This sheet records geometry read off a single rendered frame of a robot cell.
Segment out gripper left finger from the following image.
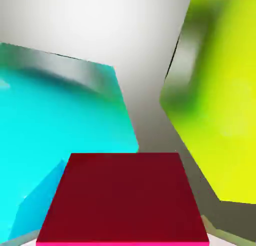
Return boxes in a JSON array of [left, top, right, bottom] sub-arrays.
[[7, 229, 41, 246]]

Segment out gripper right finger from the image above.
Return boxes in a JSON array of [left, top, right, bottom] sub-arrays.
[[200, 214, 256, 246]]

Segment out small red cube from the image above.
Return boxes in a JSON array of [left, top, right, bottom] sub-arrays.
[[35, 152, 210, 246]]

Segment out large cyan box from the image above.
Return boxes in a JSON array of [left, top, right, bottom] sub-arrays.
[[0, 41, 140, 246]]

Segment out large yellow-green box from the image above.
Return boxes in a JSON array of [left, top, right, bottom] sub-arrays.
[[159, 0, 256, 205]]

